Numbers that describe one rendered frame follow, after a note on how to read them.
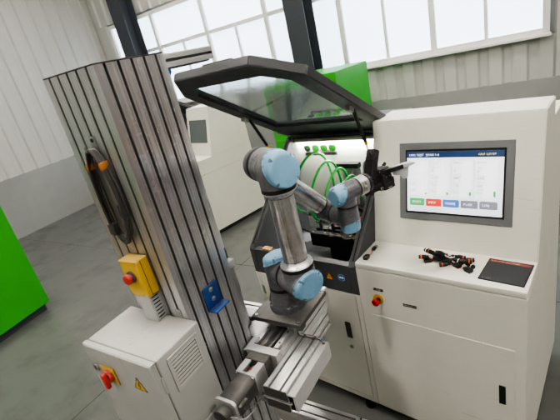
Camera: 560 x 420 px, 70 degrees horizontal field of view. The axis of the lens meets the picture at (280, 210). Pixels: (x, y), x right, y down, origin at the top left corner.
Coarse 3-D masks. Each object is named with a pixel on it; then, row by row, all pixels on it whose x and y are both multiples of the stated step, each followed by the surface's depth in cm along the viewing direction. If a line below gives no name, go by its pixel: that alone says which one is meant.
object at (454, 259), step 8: (424, 248) 177; (424, 256) 172; (440, 256) 168; (448, 256) 170; (456, 256) 166; (464, 256) 164; (440, 264) 166; (448, 264) 166; (456, 264) 164; (464, 264) 164; (472, 264) 161
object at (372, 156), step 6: (372, 150) 148; (378, 150) 149; (366, 156) 151; (372, 156) 148; (378, 156) 148; (366, 162) 150; (372, 162) 147; (366, 168) 150; (372, 168) 147; (372, 174) 147
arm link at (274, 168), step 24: (264, 168) 119; (288, 168) 120; (264, 192) 124; (288, 192) 123; (288, 216) 127; (288, 240) 130; (288, 264) 134; (312, 264) 136; (288, 288) 137; (312, 288) 136
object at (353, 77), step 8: (344, 64) 505; (352, 64) 472; (360, 64) 478; (320, 72) 465; (328, 72) 438; (336, 72) 437; (344, 72) 451; (352, 72) 465; (360, 72) 479; (336, 80) 438; (344, 80) 452; (352, 80) 466; (360, 80) 481; (368, 80) 497; (352, 88) 468; (360, 88) 482; (368, 88) 499; (360, 96) 483; (368, 96) 500; (280, 136) 517; (288, 136) 509; (280, 144) 522
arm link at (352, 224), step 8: (336, 208) 149; (344, 208) 143; (352, 208) 143; (336, 216) 148; (344, 216) 144; (352, 216) 144; (344, 224) 146; (352, 224) 145; (360, 224) 147; (344, 232) 148; (352, 232) 146
